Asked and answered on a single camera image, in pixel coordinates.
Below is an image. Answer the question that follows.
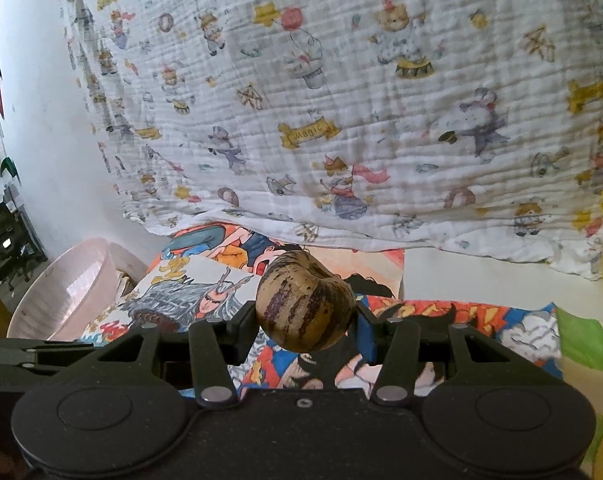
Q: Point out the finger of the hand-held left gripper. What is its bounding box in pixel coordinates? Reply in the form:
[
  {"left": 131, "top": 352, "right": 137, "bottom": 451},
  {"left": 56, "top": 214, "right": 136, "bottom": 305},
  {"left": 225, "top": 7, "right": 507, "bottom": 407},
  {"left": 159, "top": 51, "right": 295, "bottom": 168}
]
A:
[
  {"left": 0, "top": 338, "right": 95, "bottom": 352},
  {"left": 0, "top": 351, "right": 39, "bottom": 369}
]

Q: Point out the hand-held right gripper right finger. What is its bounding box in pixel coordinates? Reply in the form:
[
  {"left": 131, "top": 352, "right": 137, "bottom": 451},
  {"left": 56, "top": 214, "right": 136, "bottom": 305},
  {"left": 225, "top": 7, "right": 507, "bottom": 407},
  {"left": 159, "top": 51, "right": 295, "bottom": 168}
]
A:
[{"left": 349, "top": 301, "right": 513, "bottom": 409}]

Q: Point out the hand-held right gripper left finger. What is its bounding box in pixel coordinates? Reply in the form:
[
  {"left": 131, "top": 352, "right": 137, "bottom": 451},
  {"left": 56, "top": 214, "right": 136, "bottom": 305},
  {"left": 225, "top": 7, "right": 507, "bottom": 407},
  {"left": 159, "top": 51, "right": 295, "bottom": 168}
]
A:
[{"left": 89, "top": 304, "right": 262, "bottom": 409}]

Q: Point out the striped pepino melon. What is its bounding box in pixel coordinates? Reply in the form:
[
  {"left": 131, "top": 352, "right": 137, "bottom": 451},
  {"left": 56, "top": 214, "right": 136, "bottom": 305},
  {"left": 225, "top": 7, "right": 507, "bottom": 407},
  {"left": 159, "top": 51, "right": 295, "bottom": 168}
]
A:
[{"left": 255, "top": 251, "right": 355, "bottom": 352}]

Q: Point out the pink plastic basin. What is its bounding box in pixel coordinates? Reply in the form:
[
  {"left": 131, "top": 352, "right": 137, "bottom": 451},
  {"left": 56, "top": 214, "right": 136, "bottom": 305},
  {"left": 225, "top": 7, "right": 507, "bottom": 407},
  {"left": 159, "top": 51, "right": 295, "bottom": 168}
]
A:
[{"left": 6, "top": 237, "right": 150, "bottom": 343}]

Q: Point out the colourful anime-print cloth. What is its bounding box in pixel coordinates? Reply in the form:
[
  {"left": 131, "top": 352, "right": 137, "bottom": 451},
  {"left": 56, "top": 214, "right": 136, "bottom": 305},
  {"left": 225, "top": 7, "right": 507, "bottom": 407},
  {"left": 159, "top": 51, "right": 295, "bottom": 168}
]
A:
[{"left": 146, "top": 222, "right": 405, "bottom": 302}]

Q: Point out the black chair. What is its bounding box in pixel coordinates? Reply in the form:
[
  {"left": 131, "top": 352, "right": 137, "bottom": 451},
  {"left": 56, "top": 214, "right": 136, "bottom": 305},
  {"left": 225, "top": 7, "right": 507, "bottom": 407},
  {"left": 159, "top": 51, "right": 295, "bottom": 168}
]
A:
[{"left": 0, "top": 185, "right": 48, "bottom": 292}]

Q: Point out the black-haired figure drawing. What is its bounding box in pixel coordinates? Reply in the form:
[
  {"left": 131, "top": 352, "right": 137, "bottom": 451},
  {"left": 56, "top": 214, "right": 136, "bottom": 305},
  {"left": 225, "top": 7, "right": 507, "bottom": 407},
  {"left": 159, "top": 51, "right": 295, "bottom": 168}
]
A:
[{"left": 232, "top": 294, "right": 603, "bottom": 392}]

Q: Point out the printed white blanket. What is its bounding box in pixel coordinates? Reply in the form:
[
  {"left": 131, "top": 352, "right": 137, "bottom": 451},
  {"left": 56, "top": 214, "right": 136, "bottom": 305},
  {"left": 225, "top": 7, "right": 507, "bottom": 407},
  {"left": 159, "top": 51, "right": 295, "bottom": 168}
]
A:
[{"left": 52, "top": 0, "right": 603, "bottom": 281}]

